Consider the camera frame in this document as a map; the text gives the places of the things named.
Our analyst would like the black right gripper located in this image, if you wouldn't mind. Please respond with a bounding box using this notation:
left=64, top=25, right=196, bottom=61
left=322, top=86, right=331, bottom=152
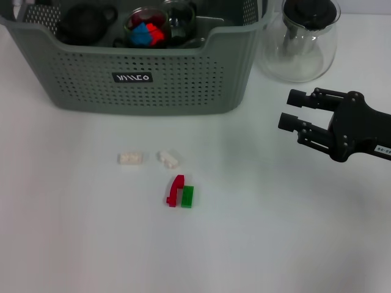
left=277, top=87, right=391, bottom=163

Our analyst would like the glass teacup with black base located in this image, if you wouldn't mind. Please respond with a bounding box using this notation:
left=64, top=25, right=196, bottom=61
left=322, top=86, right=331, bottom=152
left=164, top=0, right=206, bottom=49
left=113, top=30, right=172, bottom=50
left=123, top=7, right=172, bottom=49

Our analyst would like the dark red curved toy piece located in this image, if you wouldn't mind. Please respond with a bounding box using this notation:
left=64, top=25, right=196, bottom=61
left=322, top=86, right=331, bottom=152
left=166, top=174, right=186, bottom=208

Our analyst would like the red square toy brick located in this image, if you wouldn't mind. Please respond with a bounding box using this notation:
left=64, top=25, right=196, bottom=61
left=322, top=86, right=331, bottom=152
left=151, top=30, right=166, bottom=47

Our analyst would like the white two-stud toy brick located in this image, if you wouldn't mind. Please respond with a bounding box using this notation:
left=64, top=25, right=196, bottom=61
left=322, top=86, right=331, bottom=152
left=117, top=151, right=144, bottom=165

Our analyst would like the blue square plate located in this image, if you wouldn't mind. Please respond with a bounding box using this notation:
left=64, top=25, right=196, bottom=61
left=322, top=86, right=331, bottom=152
left=130, top=24, right=151, bottom=47

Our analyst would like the grey-green perforated storage bin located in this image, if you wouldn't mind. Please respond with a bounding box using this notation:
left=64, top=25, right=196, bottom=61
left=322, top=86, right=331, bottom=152
left=0, top=0, right=276, bottom=116

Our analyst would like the small white toy block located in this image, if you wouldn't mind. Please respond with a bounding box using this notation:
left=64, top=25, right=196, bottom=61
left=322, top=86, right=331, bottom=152
left=156, top=149, right=180, bottom=169

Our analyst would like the clear glass carafe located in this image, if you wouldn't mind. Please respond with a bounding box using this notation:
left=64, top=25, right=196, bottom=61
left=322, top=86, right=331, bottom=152
left=261, top=0, right=342, bottom=84

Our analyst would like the black carafe lid with strainer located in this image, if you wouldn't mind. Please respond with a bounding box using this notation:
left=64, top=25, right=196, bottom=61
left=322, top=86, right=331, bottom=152
left=282, top=0, right=342, bottom=56

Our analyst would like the long green toy brick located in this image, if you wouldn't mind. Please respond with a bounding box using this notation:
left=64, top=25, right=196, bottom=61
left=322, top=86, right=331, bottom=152
left=180, top=185, right=196, bottom=209

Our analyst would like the black clay teapot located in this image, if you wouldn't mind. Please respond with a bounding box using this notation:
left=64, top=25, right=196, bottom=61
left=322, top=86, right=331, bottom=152
left=57, top=4, right=119, bottom=46

